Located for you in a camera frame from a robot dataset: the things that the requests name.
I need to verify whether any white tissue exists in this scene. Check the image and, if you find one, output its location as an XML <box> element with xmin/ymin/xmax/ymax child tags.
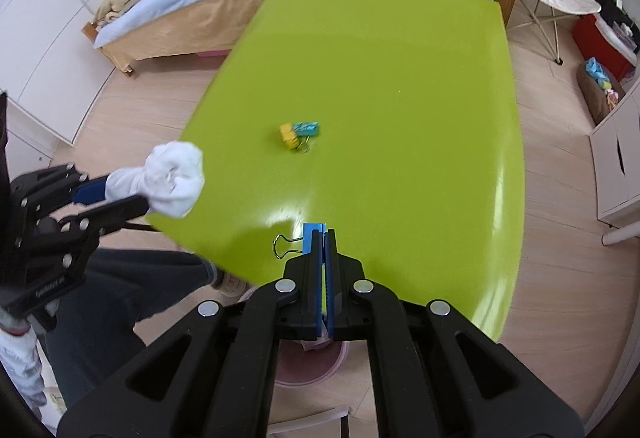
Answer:
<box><xmin>105</xmin><ymin>141</ymin><xmax>205</xmax><ymax>219</ymax></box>

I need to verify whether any blue binder clip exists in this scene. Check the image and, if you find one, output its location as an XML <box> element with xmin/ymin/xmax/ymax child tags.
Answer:
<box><xmin>272</xmin><ymin>223</ymin><xmax>328</xmax><ymax>260</ymax></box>

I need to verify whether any yellow binder clip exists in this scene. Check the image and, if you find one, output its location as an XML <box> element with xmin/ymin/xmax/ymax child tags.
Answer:
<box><xmin>279</xmin><ymin>124</ymin><xmax>310</xmax><ymax>153</ymax></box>

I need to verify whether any teal binder clip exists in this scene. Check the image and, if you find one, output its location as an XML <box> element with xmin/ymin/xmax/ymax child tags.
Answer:
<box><xmin>293</xmin><ymin>123</ymin><xmax>320</xmax><ymax>138</ymax></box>

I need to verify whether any pink trash bin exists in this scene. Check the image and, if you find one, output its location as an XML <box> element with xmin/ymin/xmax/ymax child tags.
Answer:
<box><xmin>276</xmin><ymin>340</ymin><xmax>350</xmax><ymax>388</ymax></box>

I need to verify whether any gloved left hand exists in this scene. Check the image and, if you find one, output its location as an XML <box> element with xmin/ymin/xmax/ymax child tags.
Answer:
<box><xmin>1</xmin><ymin>310</ymin><xmax>47</xmax><ymax>414</ymax></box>

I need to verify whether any white wardrobe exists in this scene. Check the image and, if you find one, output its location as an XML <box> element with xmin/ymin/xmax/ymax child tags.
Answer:
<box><xmin>0</xmin><ymin>0</ymin><xmax>164</xmax><ymax>169</ymax></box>

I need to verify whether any beige plush on bed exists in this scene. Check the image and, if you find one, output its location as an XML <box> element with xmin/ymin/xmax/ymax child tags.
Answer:
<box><xmin>93</xmin><ymin>0</ymin><xmax>141</xmax><ymax>28</ymax></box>

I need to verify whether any white drawer unit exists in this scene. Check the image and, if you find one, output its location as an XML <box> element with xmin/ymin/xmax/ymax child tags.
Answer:
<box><xmin>589</xmin><ymin>81</ymin><xmax>640</xmax><ymax>246</ymax></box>

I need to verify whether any green table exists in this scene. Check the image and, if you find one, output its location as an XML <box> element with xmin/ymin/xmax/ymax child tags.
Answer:
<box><xmin>151</xmin><ymin>0</ymin><xmax>525</xmax><ymax>338</ymax></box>

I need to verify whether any brown pet bed with toys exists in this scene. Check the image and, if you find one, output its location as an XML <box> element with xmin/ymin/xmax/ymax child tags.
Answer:
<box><xmin>576</xmin><ymin>57</ymin><xmax>626</xmax><ymax>126</ymax></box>

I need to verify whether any red storage box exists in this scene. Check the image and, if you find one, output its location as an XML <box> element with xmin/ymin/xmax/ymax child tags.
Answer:
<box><xmin>572</xmin><ymin>14</ymin><xmax>634</xmax><ymax>80</ymax></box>

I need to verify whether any black bag with hat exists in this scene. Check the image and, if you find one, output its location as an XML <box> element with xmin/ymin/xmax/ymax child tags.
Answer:
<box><xmin>596</xmin><ymin>0</ymin><xmax>639</xmax><ymax>44</ymax></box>

